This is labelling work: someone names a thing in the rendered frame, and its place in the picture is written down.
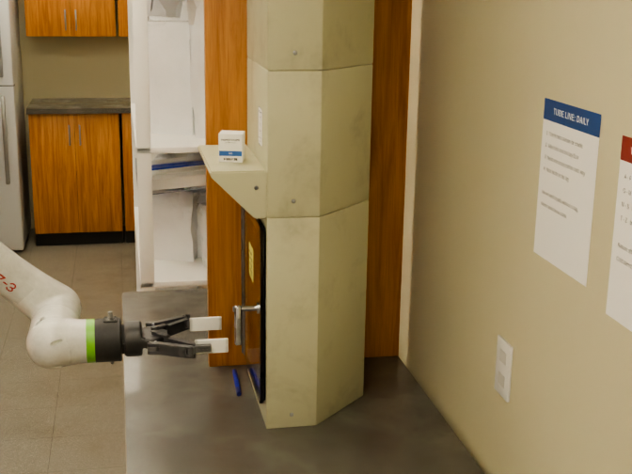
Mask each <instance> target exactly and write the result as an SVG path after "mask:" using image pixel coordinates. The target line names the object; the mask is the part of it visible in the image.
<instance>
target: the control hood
mask: <svg viewBox="0 0 632 474"><path fill-rule="evenodd" d="M197 148H198V151H199V153H200V155H201V157H202V159H203V161H204V164H205V166H206V167H207V169H208V171H209V173H210V175H211V178H212V179H213V180H214V181H215V182H217V183H218V184H219V185H220V186H221V187H222V188H223V189H224V190H225V191H226V192H227V193H228V194H229V195H230V196H231V197H232V198H234V199H235V200H236V201H237V202H238V203H239V204H240V205H241V206H242V207H243V208H244V209H245V210H246V211H247V212H248V213H250V214H251V215H252V216H253V217H255V218H256V219H257V218H265V217H267V171H266V170H265V169H264V167H263V166H262V165H261V163H260V162H259V160H258V159H257V158H256V156H255V155H254V154H253V152H252V151H251V150H250V148H249V147H248V146H247V145H245V159H244V160H243V162H242V163H228V162H219V155H218V145H198V147H197Z"/></svg>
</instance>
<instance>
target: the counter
mask: <svg viewBox="0 0 632 474"><path fill-rule="evenodd" d="M185 314H190V318H198V317H208V291H207V289H188V290H166V291H145V292H124V293H123V294H122V324H124V323H125V321H140V322H141V323H142V328H144V327H146V322H153V321H159V320H163V319H167V318H171V317H176V316H181V315H185ZM123 361H124V397H125V434H126V469H127V474H484V473H483V471H482V469H481V468H480V467H479V465H478V464H477V463H476V461H475V460H474V459H473V457H472V456H471V454H470V453H469V452H468V450H467V449H466V447H465V446H464V445H463V443H462V442H461V441H460V439H459V438H458V436H457V435H456V434H455V432H454V431H453V430H452V428H451V427H450V426H449V424H448V423H447V422H446V421H445V419H444V418H443V417H442V415H441V414H440V413H439V411H438V410H437V408H436V407H435V405H434V404H433V403H432V401H431V400H430V399H429V397H428V396H427V394H426V393H425V392H424V390H423V389H422V388H421V386H420V385H419V383H418V382H417V380H416V379H415V378H414V376H413V375H412V374H411V372H410V371H409V370H408V369H407V368H406V366H405V365H404V364H403V362H402V361H401V359H400V358H399V357H398V356H397V355H392V356H377V357H364V384H363V396H361V397H360V398H358V399H356V400H355V401H353V402H352V403H350V404H348V405H347V406H345V407H343V408H342V409H341V410H340V411H338V412H337V413H335V414H333V415H332V416H330V417H329V418H327V419H325V420H324V421H322V422H320V423H319V424H317V425H312V426H299V427H286V428H273V429H266V426H265V423H264V420H263V417H262V414H261V410H260V407H259V404H258V401H257V398H256V395H255V392H254V389H253V387H252V384H251V381H250V378H249V375H248V372H247V365H233V366H217V367H210V366H209V361H208V354H196V358H184V357H176V356H169V355H148V348H143V354H142V355H141V356H126V355H125V354H123ZM234 369H235V370H237V373H238V378H239V384H240V389H241V393H242V395H241V396H237V394H236V389H235V385H234V379H233V374H232V370H234Z"/></svg>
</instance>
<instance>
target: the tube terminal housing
mask: <svg viewBox="0 0 632 474"><path fill-rule="evenodd" d="M371 95H372V64H367V65H359V66H352V67H344V68H336V69H330V70H322V71H268V70H266V69H265V68H264V67H263V66H261V65H260V64H258V63H257V62H255V61H254V60H252V59H251V58H249V57H248V58H247V146H248V147H249V148H250V150H251V151H252V152H253V154H254V155H255V156H256V158H257V159H258V160H259V162H260V163H261V165H262V166H263V167H264V169H265V170H266V171H267V217H265V218H260V220H261V222H262V224H263V225H264V226H265V230H266V381H265V401H264V402H263V403H259V401H258V397H257V394H256V391H255V388H254V386H253V383H252V380H251V377H250V373H249V370H248V368H247V372H248V375H249V378H250V381H251V384H252V387H253V389H254V392H255V395H256V398H257V401H258V403H259V407H260V410H261V414H262V417H263V420H264V423H265V426H266V429H273V428H286V427H299V426H312V425H317V424H319V423H320V422H322V421H324V420H325V419H327V418H329V417H330V416H332V415H333V414H335V413H337V412H338V411H340V410H341V409H342V408H343V407H345V406H347V405H348V404H350V403H352V402H353V401H355V400H356V399H358V398H360V397H361V396H363V384H364V352H365V320H366V289H367V257H368V225H369V190H370V158H371ZM258 106H259V107H260V108H261V109H262V147H261V145H260V144H259V143H258Z"/></svg>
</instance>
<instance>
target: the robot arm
mask: <svg viewBox="0 0 632 474"><path fill-rule="evenodd" d="M0 294H1V295H2V296H3V297H5V298H6V299H7V300H8V301H9V302H10V303H11V304H13V305H14V306H15V307H16V308H18V309H19V310H20V311H21V312H22V313H24V314H25V315H26V316H27V317H28V318H29V319H30V320H31V324H30V328H29V331H28V334H27V338H26V350H27V352H28V354H29V356H30V358H31V359H32V360H33V361H34V362H35V363H36V364H37V365H39V366H41V367H43V368H45V369H49V370H56V369H60V368H64V367H68V366H71V365H76V364H83V363H97V362H110V363H111V364H114V361H121V360H122V355H123V354H125V355H126V356H142V354H143V348H148V355H162V356H176V357H184V358H196V354H213V353H227V352H228V351H229V339H228V338H224V339H206V340H195V342H192V341H188V340H181V339H176V338H172V337H170V336H172V335H175V334H178V333H181V332H182V331H185V330H188V329H190V331H207V330H221V329H222V317H221V316H217V317H198V318H190V314H185V315H181V316H176V317H171V318H167V319H163V320H159V321H153V322H146V327H144V328H142V323H141V322H140V321H125V323H124V324H121V319H120V318H118V317H117V316H113V311H108V317H103V318H101V319H80V316H81V311H82V306H81V301H80V298H79V296H78V295H77V293H76V292H75V291H74V290H73V289H71V288H70V287H68V286H66V285H64V284H63V283H61V282H59V281H57V280H56V279H54V278H52V277H50V276H48V275H46V274H45V273H43V272H42V271H41V270H39V269H38V268H36V267H35V266H33V265H32V264H30V263H29V262H27V261H26V260H24V259H23V258H21V257H20V256H19V255H17V254H16V253H15V252H13V251H12V250H11V249H9V248H8V247H7V246H5V245H4V244H3V243H1V242H0Z"/></svg>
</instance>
